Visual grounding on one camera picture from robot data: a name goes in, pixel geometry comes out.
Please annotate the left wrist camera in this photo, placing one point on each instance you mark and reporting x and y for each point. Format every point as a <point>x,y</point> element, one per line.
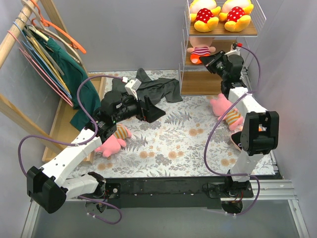
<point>131,86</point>

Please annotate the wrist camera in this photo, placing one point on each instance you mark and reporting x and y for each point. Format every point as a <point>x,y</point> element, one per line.
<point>235,49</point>
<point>131,86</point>

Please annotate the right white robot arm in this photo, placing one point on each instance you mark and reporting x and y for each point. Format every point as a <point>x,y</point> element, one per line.
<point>260,128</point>

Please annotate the wooden clothes rack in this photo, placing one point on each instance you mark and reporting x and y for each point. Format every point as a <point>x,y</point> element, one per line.
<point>28,92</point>

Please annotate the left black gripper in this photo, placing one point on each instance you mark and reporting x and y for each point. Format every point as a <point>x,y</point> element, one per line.
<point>143,109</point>

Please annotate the yellow hanger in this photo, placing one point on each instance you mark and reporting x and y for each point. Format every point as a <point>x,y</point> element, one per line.
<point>49,67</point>

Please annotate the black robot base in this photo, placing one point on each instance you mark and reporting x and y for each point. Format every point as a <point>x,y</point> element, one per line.
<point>172,192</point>

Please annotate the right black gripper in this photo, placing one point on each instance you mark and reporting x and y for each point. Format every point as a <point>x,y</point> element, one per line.
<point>213,62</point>

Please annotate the blue hanger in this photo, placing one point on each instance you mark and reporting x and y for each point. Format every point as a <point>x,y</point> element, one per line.
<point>38,59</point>

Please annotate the yellow frog plush small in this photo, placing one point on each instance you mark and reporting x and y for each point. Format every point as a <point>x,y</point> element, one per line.
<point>235,14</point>

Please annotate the pink hanger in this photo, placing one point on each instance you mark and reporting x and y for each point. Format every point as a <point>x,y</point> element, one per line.
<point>42,73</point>

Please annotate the black-haired doll striped shirt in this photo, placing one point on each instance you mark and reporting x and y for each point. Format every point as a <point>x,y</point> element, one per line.
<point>200,47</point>

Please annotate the green shirt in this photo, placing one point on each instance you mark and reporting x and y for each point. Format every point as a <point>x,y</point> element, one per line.
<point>73,76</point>

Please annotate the orange hanger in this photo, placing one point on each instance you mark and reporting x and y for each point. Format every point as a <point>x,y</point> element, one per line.
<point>46,23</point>

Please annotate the pink pig plush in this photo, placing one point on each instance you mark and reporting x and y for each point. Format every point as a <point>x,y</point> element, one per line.
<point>115,142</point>
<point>220,105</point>

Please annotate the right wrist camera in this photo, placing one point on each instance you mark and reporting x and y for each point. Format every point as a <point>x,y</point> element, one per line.
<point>235,49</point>

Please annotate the grey hanger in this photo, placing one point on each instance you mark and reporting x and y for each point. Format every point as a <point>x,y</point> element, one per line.
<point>32,32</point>

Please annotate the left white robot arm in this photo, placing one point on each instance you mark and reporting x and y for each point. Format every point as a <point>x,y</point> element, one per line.
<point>50,186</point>

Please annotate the dark grey cloth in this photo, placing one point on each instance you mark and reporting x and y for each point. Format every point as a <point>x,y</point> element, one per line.
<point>156,88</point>

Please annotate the yellow frog plush big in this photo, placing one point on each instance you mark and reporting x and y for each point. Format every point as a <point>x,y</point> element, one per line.
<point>204,15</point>

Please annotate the beige hanger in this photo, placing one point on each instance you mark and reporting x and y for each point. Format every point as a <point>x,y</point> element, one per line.
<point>55,18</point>

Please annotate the floral table mat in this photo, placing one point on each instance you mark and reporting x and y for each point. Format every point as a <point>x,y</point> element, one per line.
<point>187,141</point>

